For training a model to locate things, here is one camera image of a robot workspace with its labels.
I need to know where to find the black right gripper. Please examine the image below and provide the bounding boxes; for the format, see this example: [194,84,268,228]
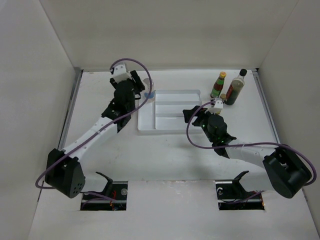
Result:
[183,105,218,143]

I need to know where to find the small bottle blue label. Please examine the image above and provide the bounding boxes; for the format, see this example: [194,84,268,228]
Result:
[143,78,155,103]

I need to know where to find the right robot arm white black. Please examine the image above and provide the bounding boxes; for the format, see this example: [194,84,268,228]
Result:
[182,105,317,199]

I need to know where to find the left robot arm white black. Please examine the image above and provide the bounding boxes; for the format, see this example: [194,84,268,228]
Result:
[44,70,145,200]

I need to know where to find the small yellow label bottle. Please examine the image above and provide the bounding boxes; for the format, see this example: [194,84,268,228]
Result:
[219,93,226,99]

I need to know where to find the red sauce bottle yellow cap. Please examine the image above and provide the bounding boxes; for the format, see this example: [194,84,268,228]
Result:
[210,71,227,99]

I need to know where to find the white divided organizer tray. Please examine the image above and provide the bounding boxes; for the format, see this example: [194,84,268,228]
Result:
[137,89,202,135]

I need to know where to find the dark soy sauce bottle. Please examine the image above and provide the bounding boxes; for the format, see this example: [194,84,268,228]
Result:
[224,68,248,106]

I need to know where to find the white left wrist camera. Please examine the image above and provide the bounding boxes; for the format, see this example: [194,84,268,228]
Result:
[110,62,131,83]

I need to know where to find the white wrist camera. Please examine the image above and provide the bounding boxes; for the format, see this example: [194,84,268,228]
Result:
[208,98,224,115]
[110,62,131,83]

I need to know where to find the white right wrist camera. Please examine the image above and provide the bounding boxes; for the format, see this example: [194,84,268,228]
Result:
[208,98,224,115]

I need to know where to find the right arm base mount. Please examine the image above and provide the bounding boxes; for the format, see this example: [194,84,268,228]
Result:
[215,170,265,211]

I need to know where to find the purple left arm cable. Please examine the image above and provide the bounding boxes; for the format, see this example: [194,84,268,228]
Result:
[34,58,152,210]

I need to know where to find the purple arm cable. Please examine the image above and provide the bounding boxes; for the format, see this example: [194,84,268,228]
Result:
[185,99,317,201]
[34,58,152,210]

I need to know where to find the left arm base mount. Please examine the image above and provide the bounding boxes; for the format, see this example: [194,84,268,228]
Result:
[80,172,129,211]

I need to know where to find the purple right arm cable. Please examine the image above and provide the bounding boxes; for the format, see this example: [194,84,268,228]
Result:
[185,99,317,201]

